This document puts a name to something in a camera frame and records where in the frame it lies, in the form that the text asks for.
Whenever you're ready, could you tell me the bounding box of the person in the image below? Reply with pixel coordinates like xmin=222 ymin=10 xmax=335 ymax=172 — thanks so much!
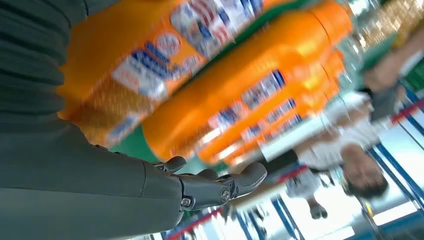
xmin=284 ymin=31 xmax=424 ymax=201

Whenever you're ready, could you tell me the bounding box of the yellow taped cardboard sheet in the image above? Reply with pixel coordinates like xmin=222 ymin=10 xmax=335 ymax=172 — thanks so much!
xmin=359 ymin=0 xmax=424 ymax=49

